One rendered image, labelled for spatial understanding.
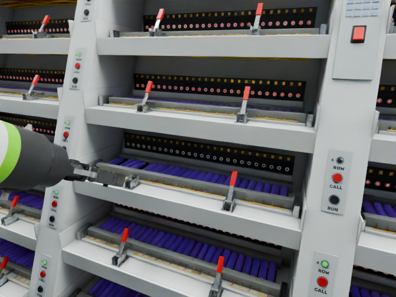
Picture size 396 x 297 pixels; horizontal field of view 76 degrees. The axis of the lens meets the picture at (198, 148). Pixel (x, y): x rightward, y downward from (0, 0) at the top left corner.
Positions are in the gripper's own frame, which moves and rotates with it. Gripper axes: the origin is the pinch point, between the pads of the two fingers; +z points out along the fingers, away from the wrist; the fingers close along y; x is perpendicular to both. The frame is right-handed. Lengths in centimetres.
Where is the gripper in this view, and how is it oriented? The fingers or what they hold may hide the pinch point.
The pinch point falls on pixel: (111, 178)
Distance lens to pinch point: 63.1
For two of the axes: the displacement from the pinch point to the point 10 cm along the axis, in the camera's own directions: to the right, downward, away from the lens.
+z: 3.0, 2.4, 9.2
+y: 9.3, 1.4, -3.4
